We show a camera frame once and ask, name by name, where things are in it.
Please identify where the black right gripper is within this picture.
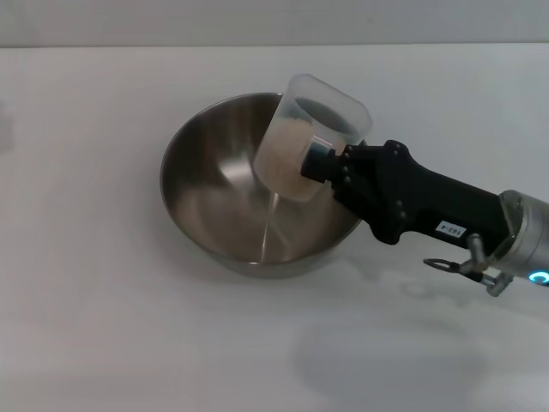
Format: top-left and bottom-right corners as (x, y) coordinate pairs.
(299, 139), (514, 250)

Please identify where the white uncooked rice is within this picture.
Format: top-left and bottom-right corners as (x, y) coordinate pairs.
(256, 122), (317, 201)

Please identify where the clear plastic measuring cup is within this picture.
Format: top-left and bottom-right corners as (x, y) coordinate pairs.
(253, 72), (373, 203)

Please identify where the stainless steel mixing bowl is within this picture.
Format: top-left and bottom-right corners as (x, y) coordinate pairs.
(159, 91), (370, 279)

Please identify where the right arm wrist cable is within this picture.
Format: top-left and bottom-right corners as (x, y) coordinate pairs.
(422, 233), (514, 298)

